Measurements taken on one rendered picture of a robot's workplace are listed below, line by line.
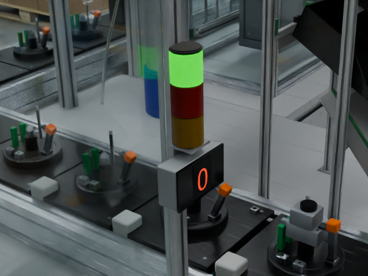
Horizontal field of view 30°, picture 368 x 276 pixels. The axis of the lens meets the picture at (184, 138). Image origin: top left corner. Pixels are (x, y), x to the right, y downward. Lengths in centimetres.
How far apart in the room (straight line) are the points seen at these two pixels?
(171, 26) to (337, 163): 55
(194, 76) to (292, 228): 38
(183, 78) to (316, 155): 96
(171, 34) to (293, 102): 127
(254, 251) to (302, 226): 13
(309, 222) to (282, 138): 80
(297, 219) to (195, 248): 21
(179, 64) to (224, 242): 46
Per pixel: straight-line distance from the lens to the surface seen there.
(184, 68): 99
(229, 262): 126
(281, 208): 147
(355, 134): 140
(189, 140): 104
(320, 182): 178
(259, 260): 130
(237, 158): 188
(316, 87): 236
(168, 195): 105
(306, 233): 124
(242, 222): 140
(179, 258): 119
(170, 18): 100
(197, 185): 107
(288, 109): 218
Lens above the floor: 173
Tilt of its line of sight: 26 degrees down
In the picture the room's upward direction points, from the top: 2 degrees counter-clockwise
